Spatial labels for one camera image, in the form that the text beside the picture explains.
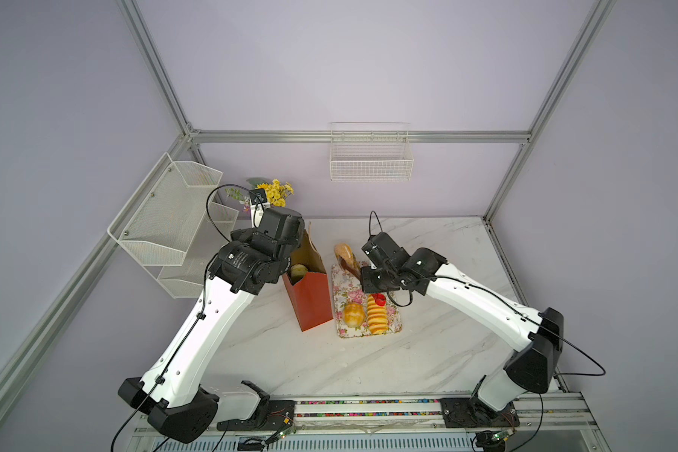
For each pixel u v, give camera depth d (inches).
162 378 14.7
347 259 34.7
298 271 35.7
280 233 18.5
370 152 42.4
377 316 34.8
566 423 29.5
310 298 31.6
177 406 14.4
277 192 35.6
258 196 20.6
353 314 34.7
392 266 22.2
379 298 26.8
